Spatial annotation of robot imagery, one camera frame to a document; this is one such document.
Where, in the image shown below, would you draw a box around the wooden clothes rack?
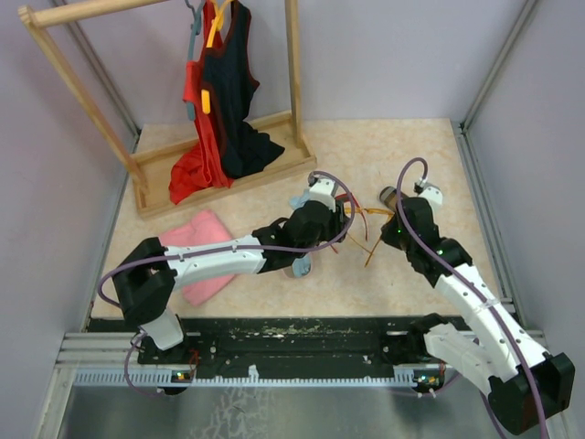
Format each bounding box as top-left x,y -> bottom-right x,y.
18,1 -> 317,219

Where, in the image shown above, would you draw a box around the yellow hanger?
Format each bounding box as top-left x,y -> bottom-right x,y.
200,0 -> 232,114

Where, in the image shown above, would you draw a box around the red tank top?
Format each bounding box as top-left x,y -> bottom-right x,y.
168,0 -> 234,206

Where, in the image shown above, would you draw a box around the orange sunglasses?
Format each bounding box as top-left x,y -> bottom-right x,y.
348,207 -> 394,268

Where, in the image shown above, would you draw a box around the light blue cleaning cloth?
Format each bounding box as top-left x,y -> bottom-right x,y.
292,254 -> 312,278

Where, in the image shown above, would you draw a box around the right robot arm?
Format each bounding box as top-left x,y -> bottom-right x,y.
381,197 -> 575,435

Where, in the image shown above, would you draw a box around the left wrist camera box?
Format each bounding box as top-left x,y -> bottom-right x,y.
308,177 -> 338,211

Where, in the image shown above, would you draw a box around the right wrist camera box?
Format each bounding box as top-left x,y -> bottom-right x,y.
414,179 -> 443,209

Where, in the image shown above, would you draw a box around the small blue cloth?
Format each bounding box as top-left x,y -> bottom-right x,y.
289,190 -> 310,210

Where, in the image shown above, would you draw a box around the white cable duct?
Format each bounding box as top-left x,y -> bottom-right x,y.
73,366 -> 446,388

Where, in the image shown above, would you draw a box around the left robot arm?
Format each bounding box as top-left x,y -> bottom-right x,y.
112,200 -> 350,363

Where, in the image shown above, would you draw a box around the brown glasses case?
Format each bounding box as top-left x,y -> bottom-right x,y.
378,186 -> 399,214

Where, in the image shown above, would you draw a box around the black tank top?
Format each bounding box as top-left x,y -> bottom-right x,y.
201,1 -> 285,179

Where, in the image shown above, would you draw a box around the grey-blue hanger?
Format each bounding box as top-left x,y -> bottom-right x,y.
183,0 -> 205,122

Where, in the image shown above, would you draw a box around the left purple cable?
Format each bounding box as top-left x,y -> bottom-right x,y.
98,171 -> 356,312

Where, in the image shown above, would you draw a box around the pink shirt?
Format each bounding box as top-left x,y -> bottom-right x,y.
158,209 -> 239,307

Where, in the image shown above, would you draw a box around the red sunglasses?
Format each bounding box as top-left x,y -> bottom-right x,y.
335,193 -> 370,254

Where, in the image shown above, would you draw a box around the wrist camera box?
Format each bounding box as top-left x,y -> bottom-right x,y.
414,179 -> 443,209
308,177 -> 338,211

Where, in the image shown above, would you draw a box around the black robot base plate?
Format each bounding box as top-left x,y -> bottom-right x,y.
84,316 -> 453,380

